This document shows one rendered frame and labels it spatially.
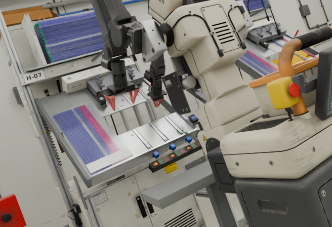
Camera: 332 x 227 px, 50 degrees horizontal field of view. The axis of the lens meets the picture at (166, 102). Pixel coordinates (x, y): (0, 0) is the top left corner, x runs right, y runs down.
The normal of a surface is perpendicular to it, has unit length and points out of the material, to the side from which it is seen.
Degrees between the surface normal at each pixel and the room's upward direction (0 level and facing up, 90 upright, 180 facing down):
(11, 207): 90
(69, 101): 45
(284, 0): 90
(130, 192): 90
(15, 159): 90
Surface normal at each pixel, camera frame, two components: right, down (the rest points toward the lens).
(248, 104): 0.46, -0.29
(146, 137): 0.09, -0.77
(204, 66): -0.79, 0.30
